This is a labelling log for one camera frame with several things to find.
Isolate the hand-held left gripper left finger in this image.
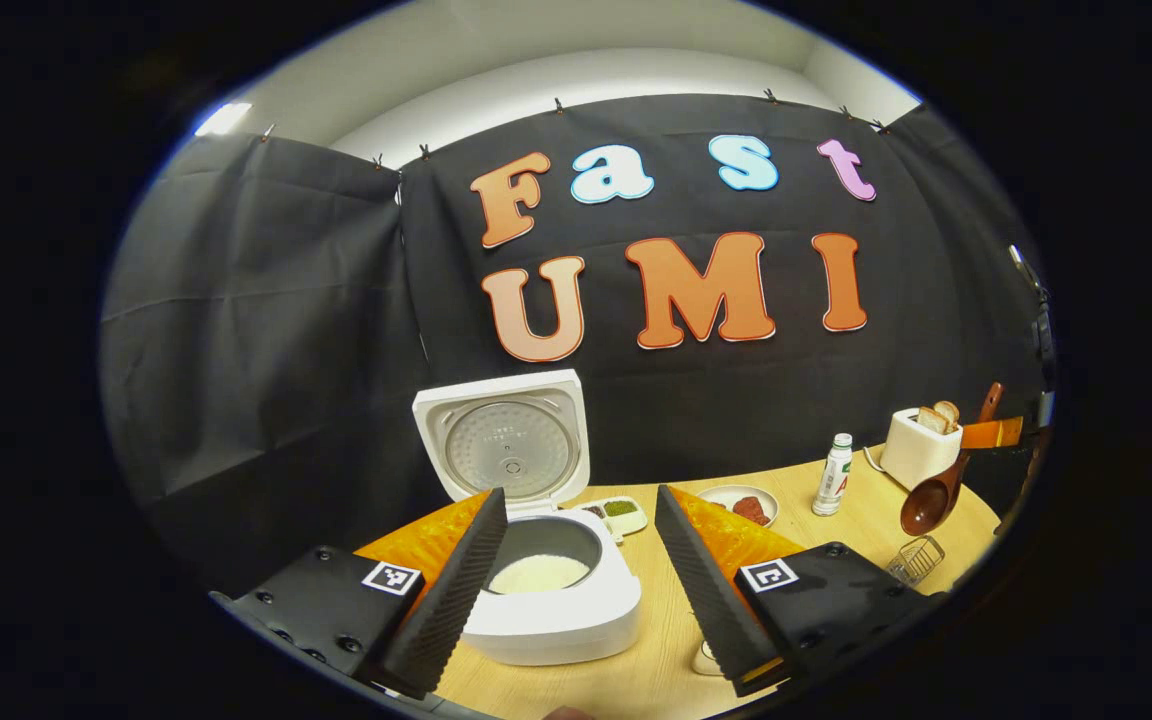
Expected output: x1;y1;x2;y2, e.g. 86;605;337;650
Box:
211;487;510;701

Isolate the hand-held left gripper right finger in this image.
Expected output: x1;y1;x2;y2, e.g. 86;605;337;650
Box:
654;484;947;698

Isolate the white rice portion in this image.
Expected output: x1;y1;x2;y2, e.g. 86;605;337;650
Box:
488;553;592;595

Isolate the brown wooden spoon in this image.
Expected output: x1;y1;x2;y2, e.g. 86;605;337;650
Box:
900;382;1004;537

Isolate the white rice cooker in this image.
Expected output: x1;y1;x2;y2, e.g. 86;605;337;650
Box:
412;369;643;667

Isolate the white toaster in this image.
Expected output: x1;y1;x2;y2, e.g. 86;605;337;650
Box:
879;400;965;491

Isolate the round beige plate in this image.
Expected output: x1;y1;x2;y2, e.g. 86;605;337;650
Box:
696;485;780;528

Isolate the white divided grain dish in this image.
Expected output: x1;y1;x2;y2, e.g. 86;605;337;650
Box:
576;495;649;541

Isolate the white drink bottle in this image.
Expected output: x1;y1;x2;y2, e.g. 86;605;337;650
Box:
812;433;854;518

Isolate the ceiling light panel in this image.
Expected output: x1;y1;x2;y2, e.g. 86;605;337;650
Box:
194;102;253;138

